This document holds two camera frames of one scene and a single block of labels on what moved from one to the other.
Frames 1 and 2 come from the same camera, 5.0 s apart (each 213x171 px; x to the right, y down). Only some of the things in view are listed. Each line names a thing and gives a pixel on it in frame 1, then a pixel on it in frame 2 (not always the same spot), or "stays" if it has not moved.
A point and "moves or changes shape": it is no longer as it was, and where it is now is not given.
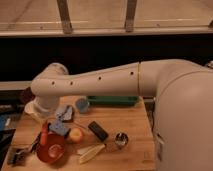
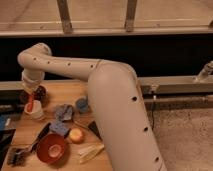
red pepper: (44, 134) moves or changes shape
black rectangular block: (98, 131) stays
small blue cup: (82, 105) stays
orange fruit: (75, 134) stays
